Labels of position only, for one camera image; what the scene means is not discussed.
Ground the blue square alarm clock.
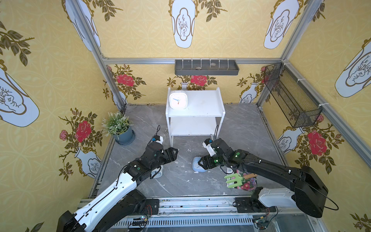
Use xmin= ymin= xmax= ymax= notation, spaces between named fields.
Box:
xmin=192 ymin=157 xmax=206 ymax=172

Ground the white twin-bell clock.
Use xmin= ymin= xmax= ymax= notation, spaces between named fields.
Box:
xmin=150 ymin=165 xmax=163 ymax=179

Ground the white square alarm clock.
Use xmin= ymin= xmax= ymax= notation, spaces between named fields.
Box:
xmin=169 ymin=90 xmax=188 ymax=110

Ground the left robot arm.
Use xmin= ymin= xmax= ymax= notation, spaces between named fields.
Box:
xmin=57 ymin=142 xmax=179 ymax=232

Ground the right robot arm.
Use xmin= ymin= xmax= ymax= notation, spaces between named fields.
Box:
xmin=199 ymin=138 xmax=328 ymax=218

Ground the white two-tier shelf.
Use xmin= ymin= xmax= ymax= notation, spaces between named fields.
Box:
xmin=165 ymin=88 xmax=226 ymax=146

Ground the green garden hand fork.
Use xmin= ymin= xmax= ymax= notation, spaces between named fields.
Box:
xmin=224 ymin=173 xmax=258 ymax=189

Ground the floral seed packet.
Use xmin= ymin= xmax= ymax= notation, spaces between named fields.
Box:
xmin=237 ymin=177 xmax=257 ymax=191

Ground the potted green plant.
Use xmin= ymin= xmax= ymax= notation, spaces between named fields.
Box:
xmin=102 ymin=112 xmax=135 ymax=146

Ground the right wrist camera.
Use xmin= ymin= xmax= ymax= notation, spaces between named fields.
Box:
xmin=203 ymin=139 xmax=216 ymax=157

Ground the grey wall tray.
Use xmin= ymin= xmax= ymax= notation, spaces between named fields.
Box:
xmin=174 ymin=59 xmax=240 ymax=76

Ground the black wire mesh basket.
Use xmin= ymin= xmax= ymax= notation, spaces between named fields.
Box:
xmin=263 ymin=63 xmax=322 ymax=128

